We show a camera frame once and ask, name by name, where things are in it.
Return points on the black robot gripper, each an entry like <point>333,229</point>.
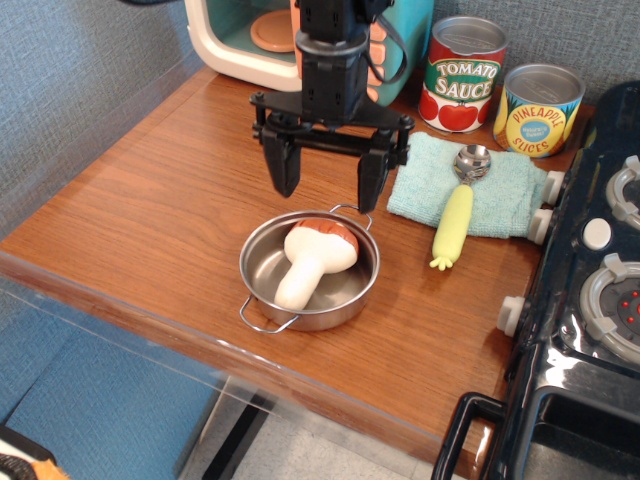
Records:
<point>332,112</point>

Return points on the white plush mushroom brown cap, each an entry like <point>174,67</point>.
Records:
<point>314,248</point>

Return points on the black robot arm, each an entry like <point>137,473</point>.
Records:
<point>335,20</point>

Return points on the stainless steel pot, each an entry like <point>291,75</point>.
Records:
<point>338,297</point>

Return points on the toy microwave teal and cream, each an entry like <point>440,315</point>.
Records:
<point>254,41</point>

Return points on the tomato sauce can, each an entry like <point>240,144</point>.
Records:
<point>464,61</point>

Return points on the teal folded cloth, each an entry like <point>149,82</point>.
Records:
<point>504,199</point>

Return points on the pineapple slices can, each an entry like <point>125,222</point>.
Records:
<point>537,109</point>

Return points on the black toy stove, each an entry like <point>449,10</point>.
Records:
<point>571,409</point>

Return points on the orange plush object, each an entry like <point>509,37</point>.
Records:
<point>23,458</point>

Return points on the yellow handled metal scoop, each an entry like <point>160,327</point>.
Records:
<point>471,164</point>

